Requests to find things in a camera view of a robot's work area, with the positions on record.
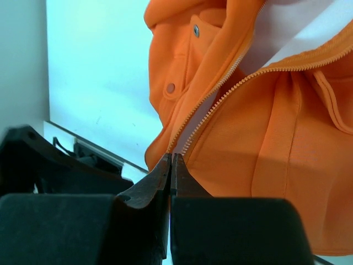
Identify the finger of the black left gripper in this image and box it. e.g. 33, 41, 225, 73
1, 126, 133, 195

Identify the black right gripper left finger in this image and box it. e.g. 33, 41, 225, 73
1, 153, 172, 264

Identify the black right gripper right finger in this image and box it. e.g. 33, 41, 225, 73
170, 154, 314, 264

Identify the orange jacket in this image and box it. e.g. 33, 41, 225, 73
145, 0, 352, 256

